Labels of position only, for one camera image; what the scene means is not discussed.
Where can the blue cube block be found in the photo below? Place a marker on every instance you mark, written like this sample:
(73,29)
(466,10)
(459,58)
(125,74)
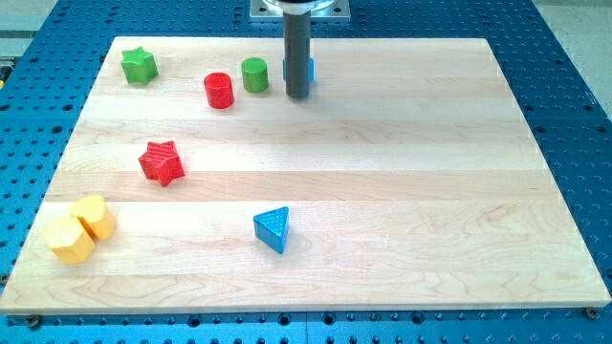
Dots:
(311,75)

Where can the blue triangle block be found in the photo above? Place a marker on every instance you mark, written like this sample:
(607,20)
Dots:
(272,228)

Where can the light wooden board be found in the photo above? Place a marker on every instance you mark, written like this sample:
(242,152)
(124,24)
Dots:
(413,181)

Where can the green cylinder block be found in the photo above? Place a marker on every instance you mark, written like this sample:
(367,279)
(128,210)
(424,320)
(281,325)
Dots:
(255,75)

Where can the red cylinder block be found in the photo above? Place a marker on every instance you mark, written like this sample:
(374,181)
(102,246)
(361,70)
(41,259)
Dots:
(218,87)

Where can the red star block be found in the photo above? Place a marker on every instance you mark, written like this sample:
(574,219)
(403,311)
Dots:
(162,163)

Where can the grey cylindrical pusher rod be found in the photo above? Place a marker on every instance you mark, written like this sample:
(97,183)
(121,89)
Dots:
(296,35)

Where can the silver robot mounting plate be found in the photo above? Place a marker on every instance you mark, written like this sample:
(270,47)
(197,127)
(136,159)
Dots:
(323,11)

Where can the green star block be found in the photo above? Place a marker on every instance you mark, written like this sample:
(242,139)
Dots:
(139,66)

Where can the yellow heart block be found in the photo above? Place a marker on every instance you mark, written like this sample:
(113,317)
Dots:
(95,216)

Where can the yellow hexagon block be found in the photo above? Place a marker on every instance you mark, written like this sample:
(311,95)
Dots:
(68,239)

